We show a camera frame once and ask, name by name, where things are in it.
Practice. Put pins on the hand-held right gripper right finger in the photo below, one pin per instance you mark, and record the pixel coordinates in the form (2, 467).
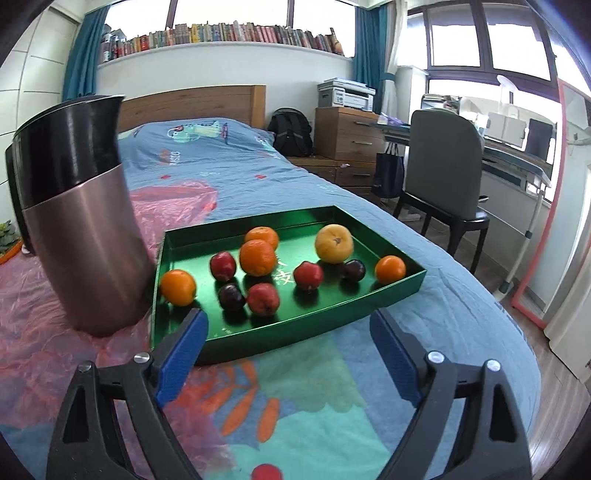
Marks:
(395, 360)

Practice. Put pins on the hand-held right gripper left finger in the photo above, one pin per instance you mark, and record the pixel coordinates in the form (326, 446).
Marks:
(182, 355)

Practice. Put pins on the smooth orange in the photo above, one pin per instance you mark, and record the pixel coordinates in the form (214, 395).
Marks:
(178, 287)
(263, 234)
(390, 269)

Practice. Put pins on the dark purple plum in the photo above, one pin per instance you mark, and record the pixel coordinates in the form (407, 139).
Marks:
(354, 270)
(231, 297)

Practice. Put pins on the small red fruit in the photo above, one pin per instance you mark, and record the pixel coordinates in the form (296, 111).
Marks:
(223, 266)
(308, 275)
(262, 298)

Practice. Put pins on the green tray box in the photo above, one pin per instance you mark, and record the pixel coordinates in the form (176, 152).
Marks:
(300, 316)

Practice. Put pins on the large rough-skinned mandarin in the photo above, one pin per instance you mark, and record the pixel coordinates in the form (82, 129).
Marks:
(257, 257)

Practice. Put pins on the black and steel electric kettle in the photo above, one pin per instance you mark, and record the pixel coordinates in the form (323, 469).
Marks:
(92, 254)

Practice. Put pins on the red framed mirror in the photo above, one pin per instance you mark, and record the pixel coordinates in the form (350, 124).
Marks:
(528, 308)

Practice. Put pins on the pink plastic sheet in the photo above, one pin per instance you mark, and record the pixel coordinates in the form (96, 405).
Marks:
(27, 323)

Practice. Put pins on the dark tote bag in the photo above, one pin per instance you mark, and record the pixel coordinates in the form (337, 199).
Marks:
(388, 175)

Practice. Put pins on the low wooden nightstand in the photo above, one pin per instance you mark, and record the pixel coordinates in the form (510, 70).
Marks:
(351, 175)

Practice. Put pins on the orange oval plate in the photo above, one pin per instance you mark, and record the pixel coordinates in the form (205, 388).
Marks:
(9, 256)

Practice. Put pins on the grey chair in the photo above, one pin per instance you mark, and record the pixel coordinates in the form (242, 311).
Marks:
(443, 161)

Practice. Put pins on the green bok choy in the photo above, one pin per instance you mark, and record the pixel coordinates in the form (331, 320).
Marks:
(7, 233)

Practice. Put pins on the wooden drawer cabinet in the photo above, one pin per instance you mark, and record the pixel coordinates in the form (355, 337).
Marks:
(346, 134)

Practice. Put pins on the black backpack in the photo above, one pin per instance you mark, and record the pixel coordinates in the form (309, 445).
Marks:
(291, 134)

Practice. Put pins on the wooden headboard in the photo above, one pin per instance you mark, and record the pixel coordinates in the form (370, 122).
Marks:
(207, 104)

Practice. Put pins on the white tall cabinet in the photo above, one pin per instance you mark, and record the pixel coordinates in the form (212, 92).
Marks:
(411, 92)

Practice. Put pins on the white printer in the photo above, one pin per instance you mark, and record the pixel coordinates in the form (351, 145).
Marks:
(346, 94)

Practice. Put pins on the white desk lamp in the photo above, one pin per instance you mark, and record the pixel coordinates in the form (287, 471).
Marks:
(508, 82)

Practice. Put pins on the teal curtain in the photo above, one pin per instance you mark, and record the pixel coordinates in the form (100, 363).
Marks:
(81, 60)
(369, 55)

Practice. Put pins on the white wardrobe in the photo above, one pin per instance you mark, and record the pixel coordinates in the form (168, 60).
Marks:
(37, 78)

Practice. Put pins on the row of books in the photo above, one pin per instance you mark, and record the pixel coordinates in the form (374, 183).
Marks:
(231, 34)

